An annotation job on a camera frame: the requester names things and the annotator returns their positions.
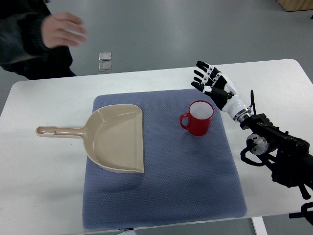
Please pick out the blue grey mat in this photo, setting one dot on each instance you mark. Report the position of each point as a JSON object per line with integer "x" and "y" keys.
{"x": 186, "y": 178}

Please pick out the upper metal floor plate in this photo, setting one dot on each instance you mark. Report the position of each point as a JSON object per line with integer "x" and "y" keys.
{"x": 105, "y": 56}

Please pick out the person's bare hand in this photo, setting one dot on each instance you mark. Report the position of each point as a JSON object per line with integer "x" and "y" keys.
{"x": 63, "y": 29}

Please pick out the metal floor plate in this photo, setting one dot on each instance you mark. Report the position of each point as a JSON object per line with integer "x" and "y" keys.
{"x": 105, "y": 56}
{"x": 105, "y": 66}

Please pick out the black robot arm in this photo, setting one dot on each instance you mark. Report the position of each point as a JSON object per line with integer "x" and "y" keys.
{"x": 286, "y": 156}

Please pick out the lower metal floor plate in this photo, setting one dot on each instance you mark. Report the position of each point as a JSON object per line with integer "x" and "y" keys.
{"x": 105, "y": 66}

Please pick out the red cup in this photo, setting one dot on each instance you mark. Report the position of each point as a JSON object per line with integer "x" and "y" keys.
{"x": 198, "y": 119}

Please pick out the white table leg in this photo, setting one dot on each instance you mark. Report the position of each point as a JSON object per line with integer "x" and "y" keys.
{"x": 259, "y": 226}

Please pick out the dark sleeve forearm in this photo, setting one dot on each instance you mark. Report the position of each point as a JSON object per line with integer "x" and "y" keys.
{"x": 22, "y": 50}

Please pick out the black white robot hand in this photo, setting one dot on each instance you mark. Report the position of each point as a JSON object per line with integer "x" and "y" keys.
{"x": 215, "y": 84}

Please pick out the wooden box corner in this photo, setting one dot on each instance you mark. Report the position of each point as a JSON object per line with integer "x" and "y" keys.
{"x": 296, "y": 5}

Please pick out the black device at edge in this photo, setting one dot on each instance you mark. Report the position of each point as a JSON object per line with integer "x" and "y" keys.
{"x": 306, "y": 211}

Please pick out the beige plastic dustpan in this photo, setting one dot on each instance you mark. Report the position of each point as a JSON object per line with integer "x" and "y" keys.
{"x": 112, "y": 137}

